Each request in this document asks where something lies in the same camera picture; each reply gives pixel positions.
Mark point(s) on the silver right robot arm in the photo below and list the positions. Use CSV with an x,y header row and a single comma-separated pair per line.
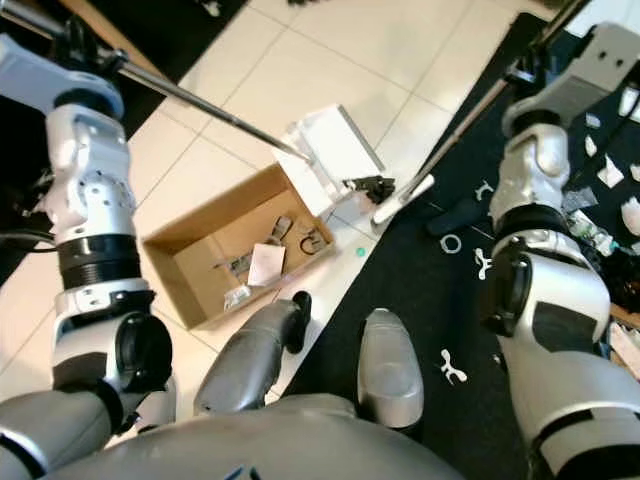
x,y
545,170

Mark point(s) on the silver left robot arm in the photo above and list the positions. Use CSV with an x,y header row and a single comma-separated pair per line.
x,y
95,180

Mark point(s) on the large black floor mat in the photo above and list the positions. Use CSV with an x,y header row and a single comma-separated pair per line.
x,y
420,310

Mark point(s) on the grey forked plastic piece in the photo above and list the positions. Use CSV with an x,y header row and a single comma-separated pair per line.
x,y
485,190

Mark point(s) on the black oblong pouch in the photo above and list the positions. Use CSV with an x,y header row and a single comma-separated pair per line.
x,y
450,215

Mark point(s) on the white rounded plastic piece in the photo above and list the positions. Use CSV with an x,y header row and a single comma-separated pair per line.
x,y
631,215

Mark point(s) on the black tangled small object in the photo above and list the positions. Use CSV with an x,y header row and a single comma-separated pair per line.
x,y
372,188

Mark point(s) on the white bone shaped clip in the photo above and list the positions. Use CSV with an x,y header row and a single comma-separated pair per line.
x,y
482,264
452,367

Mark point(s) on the open cardboard box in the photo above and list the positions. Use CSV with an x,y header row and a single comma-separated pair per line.
x,y
190,262

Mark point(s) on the white paper sheet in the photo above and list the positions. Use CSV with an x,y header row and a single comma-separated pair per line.
x,y
265,262

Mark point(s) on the small clear packet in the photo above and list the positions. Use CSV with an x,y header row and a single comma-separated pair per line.
x,y
238,296

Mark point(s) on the grey right robot leg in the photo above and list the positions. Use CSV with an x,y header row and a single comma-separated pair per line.
x,y
388,375

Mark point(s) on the grey robot leg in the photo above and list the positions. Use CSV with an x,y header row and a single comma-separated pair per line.
x,y
388,375
245,360

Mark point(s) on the grey left robot leg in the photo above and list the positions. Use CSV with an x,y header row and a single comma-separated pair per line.
x,y
245,360

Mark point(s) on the grey robot torso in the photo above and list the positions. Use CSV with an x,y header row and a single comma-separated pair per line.
x,y
260,445

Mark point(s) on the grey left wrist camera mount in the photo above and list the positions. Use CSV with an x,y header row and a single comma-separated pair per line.
x,y
40,80

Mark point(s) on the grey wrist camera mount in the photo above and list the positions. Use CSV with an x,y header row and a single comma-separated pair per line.
x,y
590,80
40,80

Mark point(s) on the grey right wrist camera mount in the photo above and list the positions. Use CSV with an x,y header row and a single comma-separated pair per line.
x,y
590,80

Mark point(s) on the grey metal bracket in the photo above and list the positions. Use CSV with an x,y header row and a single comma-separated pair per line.
x,y
282,228

